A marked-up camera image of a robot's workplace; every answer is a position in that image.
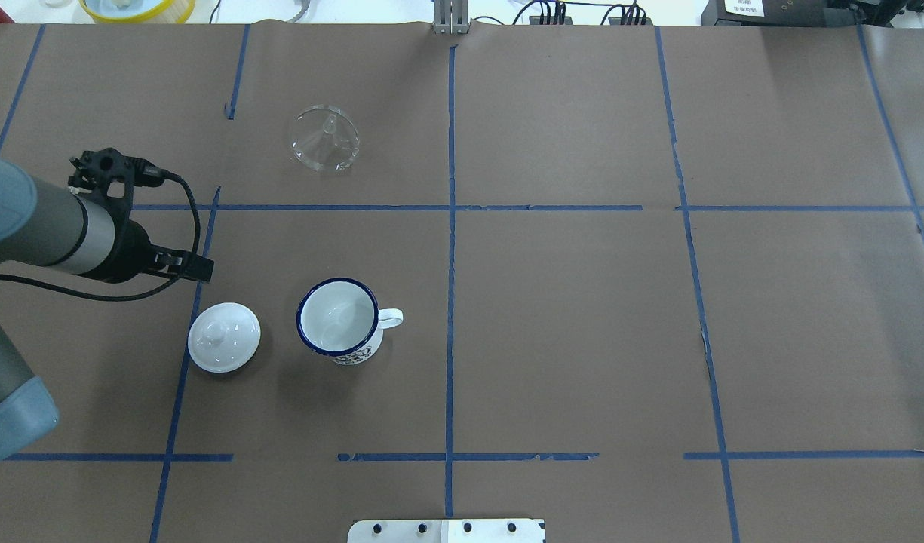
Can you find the yellow rimmed bowl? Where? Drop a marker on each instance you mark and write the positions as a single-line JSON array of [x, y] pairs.
[[138, 12]]

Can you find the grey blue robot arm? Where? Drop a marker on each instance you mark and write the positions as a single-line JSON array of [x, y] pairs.
[[85, 230]]

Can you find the clear glass funnel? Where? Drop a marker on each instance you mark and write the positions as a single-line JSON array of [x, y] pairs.
[[324, 139]]

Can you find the metal base plate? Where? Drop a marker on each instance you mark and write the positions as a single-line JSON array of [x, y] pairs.
[[449, 530]]

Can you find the white ceramic lid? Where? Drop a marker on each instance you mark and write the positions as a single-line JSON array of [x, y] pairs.
[[223, 338]]

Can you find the grey metal bracket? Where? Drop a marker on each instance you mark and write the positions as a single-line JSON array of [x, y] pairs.
[[451, 17]]

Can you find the black electronics box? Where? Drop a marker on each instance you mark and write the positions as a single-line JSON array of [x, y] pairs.
[[805, 14]]

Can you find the white enamel mug blue rim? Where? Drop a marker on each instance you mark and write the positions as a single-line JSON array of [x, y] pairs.
[[341, 319]]

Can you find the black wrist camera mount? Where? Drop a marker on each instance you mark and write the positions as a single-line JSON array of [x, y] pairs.
[[108, 178]]

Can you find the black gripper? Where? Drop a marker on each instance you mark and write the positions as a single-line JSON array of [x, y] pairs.
[[132, 250]]

